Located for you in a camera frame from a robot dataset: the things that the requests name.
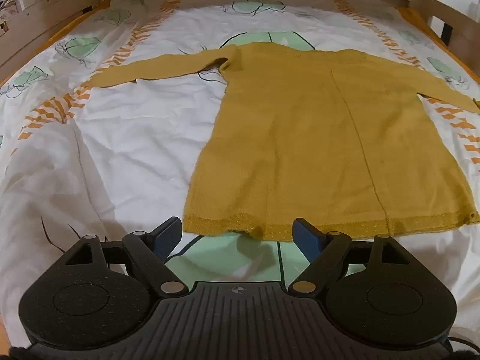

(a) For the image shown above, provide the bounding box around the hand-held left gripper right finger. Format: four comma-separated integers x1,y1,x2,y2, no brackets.
287,217,419,296

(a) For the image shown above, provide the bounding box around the mustard yellow knitted sweater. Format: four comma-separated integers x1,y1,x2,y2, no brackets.
80,42,480,241

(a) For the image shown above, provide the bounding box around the white leaf print duvet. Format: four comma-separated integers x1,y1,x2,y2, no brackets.
0,0,480,349

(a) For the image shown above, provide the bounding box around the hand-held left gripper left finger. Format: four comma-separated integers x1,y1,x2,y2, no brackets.
60,216,189,296

